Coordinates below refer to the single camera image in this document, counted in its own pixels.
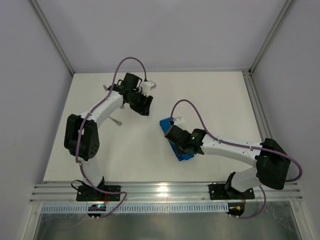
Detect blue cloth napkin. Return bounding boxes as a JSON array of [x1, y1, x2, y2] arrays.
[[159, 117, 195, 162]]

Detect silver fork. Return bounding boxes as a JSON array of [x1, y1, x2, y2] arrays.
[[108, 116, 122, 126]]

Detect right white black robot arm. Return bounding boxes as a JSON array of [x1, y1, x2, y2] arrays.
[[164, 124, 290, 199]]

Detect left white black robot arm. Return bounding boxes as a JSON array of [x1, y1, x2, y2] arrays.
[[64, 73, 156, 194]]

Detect right black controller board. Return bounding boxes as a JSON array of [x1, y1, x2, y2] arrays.
[[226, 204, 245, 219]]

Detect black controller board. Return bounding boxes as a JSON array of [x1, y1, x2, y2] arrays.
[[226, 204, 245, 219], [87, 203, 106, 218]]

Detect left black controller board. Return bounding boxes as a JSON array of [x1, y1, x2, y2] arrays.
[[87, 203, 106, 218]]

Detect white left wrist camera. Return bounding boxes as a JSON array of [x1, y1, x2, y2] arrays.
[[140, 80, 157, 96]]

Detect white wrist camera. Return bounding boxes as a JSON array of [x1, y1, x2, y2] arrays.
[[140, 80, 157, 96], [170, 117, 186, 126]]

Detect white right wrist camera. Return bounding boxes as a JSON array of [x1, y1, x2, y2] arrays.
[[170, 117, 186, 126]]

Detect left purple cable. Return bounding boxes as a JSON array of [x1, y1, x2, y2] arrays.
[[74, 56, 148, 223]]

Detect purple cable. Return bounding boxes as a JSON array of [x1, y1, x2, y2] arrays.
[[74, 56, 148, 223], [169, 99, 304, 220]]

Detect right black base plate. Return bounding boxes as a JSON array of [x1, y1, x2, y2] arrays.
[[208, 182, 255, 200]]

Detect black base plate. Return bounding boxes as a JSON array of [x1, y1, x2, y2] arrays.
[[208, 182, 255, 200], [76, 185, 121, 202]]

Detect right side aluminium rail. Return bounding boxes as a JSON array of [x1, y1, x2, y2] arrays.
[[241, 70, 287, 181]]

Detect aluminium rail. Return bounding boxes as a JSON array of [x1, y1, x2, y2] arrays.
[[241, 70, 287, 181], [29, 181, 303, 203]]

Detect left aluminium frame post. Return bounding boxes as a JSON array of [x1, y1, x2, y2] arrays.
[[28, 0, 75, 77]]

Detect aluminium frame post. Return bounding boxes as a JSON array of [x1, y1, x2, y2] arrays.
[[28, 0, 75, 77], [249, 0, 296, 75]]

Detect slotted grey cable duct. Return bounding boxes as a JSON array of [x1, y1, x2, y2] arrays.
[[40, 202, 229, 214]]

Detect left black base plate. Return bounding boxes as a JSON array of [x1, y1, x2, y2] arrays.
[[76, 185, 121, 202]]

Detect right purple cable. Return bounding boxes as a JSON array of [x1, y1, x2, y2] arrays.
[[169, 99, 304, 220]]

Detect aluminium front rail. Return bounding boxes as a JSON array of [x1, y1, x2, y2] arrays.
[[29, 181, 303, 203]]

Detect right aluminium frame post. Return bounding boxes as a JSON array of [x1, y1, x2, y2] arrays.
[[249, 0, 296, 75]]

